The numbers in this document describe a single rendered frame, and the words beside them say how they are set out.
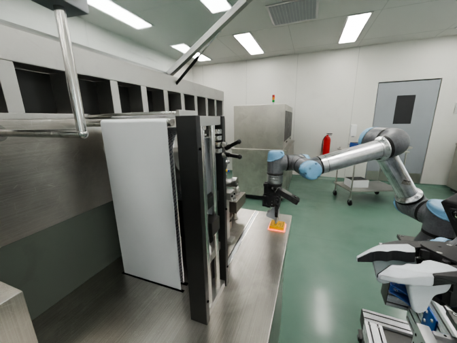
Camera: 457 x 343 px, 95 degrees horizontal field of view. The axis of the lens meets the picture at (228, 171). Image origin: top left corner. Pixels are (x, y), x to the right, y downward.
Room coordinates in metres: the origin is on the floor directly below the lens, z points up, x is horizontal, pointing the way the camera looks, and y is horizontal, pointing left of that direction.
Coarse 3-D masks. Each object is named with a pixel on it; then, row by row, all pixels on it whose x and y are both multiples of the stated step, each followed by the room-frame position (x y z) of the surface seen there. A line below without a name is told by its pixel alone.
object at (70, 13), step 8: (32, 0) 0.37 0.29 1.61; (40, 0) 0.37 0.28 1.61; (48, 0) 0.37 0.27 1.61; (56, 0) 0.37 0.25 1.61; (64, 0) 0.37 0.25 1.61; (72, 0) 0.39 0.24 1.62; (80, 0) 0.40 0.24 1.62; (48, 8) 0.39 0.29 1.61; (72, 8) 0.40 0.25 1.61; (80, 8) 0.40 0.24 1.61; (72, 16) 0.42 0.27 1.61
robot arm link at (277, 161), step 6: (276, 150) 0.97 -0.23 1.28; (270, 156) 0.94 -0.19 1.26; (276, 156) 0.93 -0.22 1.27; (282, 156) 0.93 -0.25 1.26; (270, 162) 0.94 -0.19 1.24; (276, 162) 0.93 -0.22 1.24; (282, 162) 0.93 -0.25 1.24; (270, 168) 0.94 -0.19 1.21; (276, 168) 0.93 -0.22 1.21; (282, 168) 0.93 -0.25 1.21; (270, 174) 0.94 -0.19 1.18; (276, 174) 0.93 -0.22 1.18; (282, 174) 0.94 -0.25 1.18
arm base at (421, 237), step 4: (420, 232) 0.89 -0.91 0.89; (424, 232) 0.86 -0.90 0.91; (416, 236) 0.91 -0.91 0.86; (420, 236) 0.88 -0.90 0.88; (424, 236) 0.86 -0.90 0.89; (428, 236) 0.84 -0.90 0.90; (432, 236) 0.83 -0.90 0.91; (436, 236) 0.82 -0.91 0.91; (416, 240) 0.89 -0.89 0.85; (420, 240) 0.87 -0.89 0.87; (424, 240) 0.85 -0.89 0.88; (428, 240) 0.84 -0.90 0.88
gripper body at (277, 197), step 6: (264, 186) 0.98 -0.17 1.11; (270, 186) 0.94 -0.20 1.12; (276, 186) 0.93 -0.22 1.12; (264, 192) 0.98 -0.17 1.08; (270, 192) 0.96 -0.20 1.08; (264, 198) 0.95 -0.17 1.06; (270, 198) 0.94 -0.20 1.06; (276, 198) 0.93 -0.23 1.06; (264, 204) 0.95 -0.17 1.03; (270, 204) 0.94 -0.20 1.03
